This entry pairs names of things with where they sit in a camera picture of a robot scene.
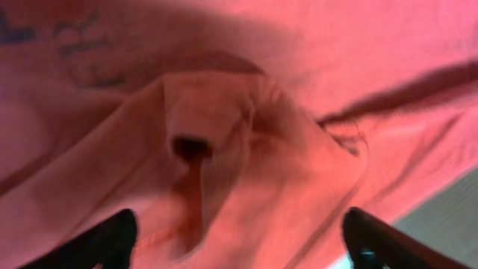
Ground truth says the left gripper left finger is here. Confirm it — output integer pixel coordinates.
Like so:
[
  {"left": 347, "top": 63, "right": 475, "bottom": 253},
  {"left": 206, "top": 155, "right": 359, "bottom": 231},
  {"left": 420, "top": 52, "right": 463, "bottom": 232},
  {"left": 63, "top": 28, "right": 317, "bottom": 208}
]
[{"left": 21, "top": 209, "right": 137, "bottom": 269}]

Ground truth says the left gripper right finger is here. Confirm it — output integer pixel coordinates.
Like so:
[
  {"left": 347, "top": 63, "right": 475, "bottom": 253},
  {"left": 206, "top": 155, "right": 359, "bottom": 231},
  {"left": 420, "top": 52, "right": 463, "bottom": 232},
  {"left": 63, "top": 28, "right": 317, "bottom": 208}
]
[{"left": 341, "top": 207, "right": 468, "bottom": 269}]

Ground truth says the red t-shirt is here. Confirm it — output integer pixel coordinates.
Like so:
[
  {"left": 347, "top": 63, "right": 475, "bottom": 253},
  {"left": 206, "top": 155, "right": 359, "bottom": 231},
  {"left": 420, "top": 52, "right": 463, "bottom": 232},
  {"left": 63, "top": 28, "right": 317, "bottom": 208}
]
[{"left": 1, "top": 1, "right": 477, "bottom": 268}]

